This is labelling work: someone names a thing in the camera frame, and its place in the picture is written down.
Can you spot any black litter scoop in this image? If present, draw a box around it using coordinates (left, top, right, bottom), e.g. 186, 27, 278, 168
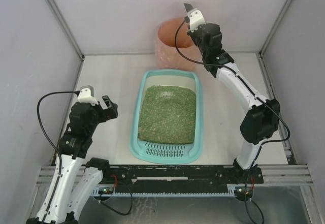
184, 3, 194, 13

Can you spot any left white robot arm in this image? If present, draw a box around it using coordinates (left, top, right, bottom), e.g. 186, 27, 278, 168
26, 95, 118, 223

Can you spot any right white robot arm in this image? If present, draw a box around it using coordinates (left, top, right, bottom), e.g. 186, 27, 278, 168
187, 23, 280, 183

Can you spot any green cat litter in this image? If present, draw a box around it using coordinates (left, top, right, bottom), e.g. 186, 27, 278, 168
138, 85, 196, 144

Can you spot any teal plastic litter box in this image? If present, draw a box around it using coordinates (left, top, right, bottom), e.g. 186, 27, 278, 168
129, 69, 204, 165

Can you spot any pink lined trash bin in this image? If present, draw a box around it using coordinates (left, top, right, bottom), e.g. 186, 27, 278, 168
155, 18, 201, 72

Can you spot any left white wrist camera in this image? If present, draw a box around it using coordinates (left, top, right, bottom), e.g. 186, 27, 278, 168
77, 85, 99, 106

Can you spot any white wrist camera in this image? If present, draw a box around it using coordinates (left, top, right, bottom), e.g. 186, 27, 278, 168
184, 8, 206, 33
77, 85, 99, 106

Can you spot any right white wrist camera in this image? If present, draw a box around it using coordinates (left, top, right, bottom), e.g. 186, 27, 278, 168
184, 8, 206, 33

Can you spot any left black camera cable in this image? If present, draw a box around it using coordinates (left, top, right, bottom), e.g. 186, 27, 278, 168
37, 89, 81, 176

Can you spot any black camera cable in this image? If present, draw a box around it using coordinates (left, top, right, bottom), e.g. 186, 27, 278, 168
174, 20, 290, 174
37, 89, 81, 176

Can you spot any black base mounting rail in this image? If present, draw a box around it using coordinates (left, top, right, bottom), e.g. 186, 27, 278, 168
100, 165, 264, 193

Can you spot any left base power cable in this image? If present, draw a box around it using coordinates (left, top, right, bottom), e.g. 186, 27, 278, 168
97, 174, 133, 215

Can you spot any base power cable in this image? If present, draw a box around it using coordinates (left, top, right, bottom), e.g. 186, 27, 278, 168
97, 174, 133, 215
235, 168, 265, 224

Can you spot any right black camera cable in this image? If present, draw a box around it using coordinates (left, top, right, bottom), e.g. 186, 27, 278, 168
174, 20, 290, 174

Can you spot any white slotted cable duct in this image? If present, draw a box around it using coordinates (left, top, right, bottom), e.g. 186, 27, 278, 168
90, 186, 244, 198

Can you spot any right base power cable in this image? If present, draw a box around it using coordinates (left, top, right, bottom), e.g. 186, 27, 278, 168
235, 168, 265, 224

